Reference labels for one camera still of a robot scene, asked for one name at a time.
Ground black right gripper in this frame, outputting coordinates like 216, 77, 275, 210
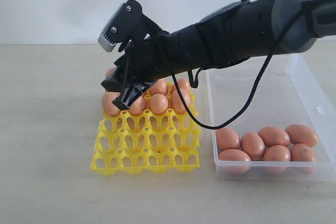
101, 14, 170, 110

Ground brown egg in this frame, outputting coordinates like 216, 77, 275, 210
129, 97, 146, 116
290, 143, 316, 162
101, 92, 121, 117
240, 132, 265, 161
285, 124, 320, 147
263, 145, 291, 162
149, 93, 169, 115
171, 89, 191, 114
215, 127, 240, 150
258, 126, 290, 147
218, 149, 251, 162

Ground brown egg packed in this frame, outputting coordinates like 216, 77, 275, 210
171, 78, 191, 93
150, 79, 167, 95
104, 67, 117, 78

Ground yellow plastic egg tray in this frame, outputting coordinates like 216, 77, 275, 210
91, 108, 202, 176

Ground clear plastic container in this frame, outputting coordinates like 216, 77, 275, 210
206, 54, 335, 181

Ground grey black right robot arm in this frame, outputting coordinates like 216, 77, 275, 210
98, 0, 335, 110

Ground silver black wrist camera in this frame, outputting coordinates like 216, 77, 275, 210
98, 0, 146, 52

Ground black camera cable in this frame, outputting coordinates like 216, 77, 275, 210
154, 0, 326, 130

